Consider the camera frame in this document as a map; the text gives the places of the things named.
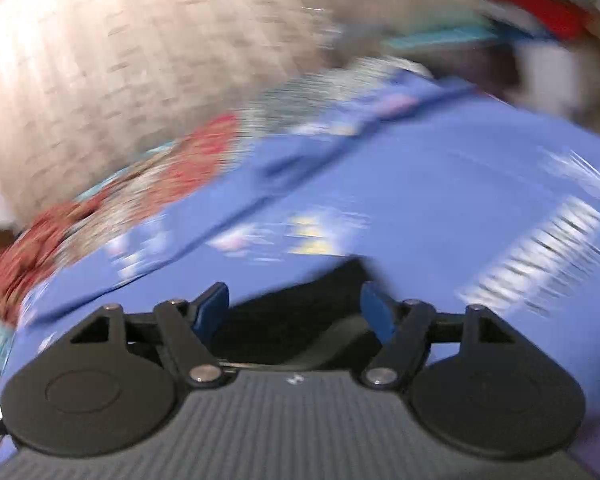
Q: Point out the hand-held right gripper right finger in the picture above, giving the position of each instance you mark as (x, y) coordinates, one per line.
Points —
(377, 312)

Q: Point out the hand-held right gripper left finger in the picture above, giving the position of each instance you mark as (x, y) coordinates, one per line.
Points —
(211, 310)

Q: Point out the black pants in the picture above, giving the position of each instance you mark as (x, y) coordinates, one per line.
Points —
(290, 320)

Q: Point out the blue printed blanket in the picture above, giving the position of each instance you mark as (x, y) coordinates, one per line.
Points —
(430, 185)

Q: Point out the red floral quilt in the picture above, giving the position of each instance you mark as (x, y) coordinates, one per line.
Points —
(195, 160)

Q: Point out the pile of colourful clothes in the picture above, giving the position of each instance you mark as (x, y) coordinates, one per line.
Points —
(530, 5)

